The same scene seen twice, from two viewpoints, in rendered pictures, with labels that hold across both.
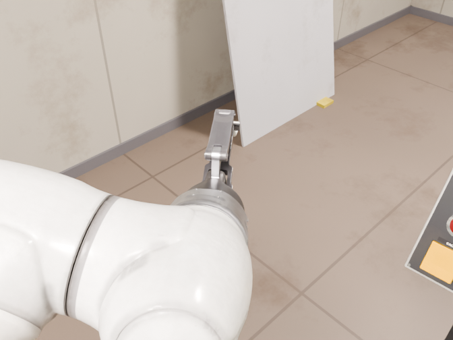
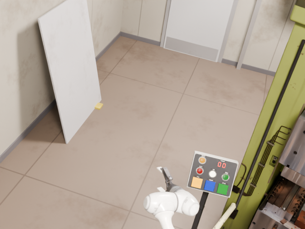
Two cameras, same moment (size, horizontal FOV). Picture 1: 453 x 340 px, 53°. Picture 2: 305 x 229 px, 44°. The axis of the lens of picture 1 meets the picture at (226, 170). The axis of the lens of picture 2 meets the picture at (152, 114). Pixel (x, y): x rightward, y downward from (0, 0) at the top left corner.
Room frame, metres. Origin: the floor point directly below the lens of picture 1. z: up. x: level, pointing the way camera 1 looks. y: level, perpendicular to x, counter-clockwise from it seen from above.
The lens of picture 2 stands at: (-0.76, 1.04, 3.11)
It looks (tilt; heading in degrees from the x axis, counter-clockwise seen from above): 36 degrees down; 325
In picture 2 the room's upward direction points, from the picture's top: 10 degrees clockwise
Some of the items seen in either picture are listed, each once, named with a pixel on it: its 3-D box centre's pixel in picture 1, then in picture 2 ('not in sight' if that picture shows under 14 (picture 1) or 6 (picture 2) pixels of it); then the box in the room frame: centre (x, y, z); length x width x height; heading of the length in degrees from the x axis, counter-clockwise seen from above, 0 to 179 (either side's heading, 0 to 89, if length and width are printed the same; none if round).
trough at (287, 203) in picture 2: not in sight; (292, 193); (0.31, -1.17, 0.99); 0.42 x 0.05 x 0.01; 114
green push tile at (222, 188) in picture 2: not in sight; (222, 188); (0.57, -0.66, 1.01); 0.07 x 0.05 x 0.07; 49
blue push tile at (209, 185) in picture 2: not in sight; (209, 185); (0.63, -0.58, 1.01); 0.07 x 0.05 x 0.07; 49
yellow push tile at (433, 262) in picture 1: (441, 262); (196, 182); (0.70, -0.51, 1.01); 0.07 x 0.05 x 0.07; 49
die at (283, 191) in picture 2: not in sight; (288, 195); (0.33, -1.16, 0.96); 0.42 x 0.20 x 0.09; 114
